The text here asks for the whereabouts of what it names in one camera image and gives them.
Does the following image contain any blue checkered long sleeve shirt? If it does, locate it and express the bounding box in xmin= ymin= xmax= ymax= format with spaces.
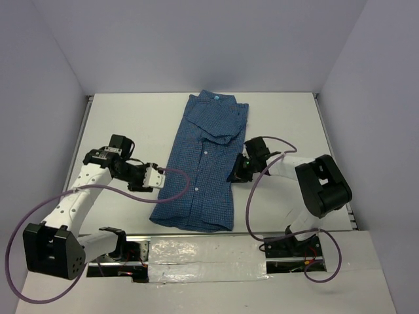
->
xmin=149 ymin=90 xmax=249 ymax=233

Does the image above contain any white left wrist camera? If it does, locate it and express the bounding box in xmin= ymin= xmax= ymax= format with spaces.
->
xmin=143 ymin=163 xmax=166 ymax=190

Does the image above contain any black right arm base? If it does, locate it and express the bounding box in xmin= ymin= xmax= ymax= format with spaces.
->
xmin=259 ymin=234 xmax=326 ymax=274

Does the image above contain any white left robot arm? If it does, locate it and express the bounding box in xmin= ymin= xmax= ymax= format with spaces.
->
xmin=23 ymin=135 xmax=158 ymax=280

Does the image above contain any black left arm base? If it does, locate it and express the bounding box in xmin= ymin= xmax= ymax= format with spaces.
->
xmin=86 ymin=240 xmax=150 ymax=283

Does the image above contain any white taped cover sheet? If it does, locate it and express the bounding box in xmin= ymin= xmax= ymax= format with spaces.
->
xmin=148 ymin=235 xmax=268 ymax=284

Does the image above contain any aluminium table edge rail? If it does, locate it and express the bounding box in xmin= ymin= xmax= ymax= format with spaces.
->
xmin=62 ymin=95 xmax=94 ymax=192

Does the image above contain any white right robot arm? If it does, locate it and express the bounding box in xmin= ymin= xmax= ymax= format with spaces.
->
xmin=227 ymin=136 xmax=352 ymax=256

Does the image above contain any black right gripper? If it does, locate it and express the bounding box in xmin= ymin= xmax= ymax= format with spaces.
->
xmin=227 ymin=152 xmax=258 ymax=183

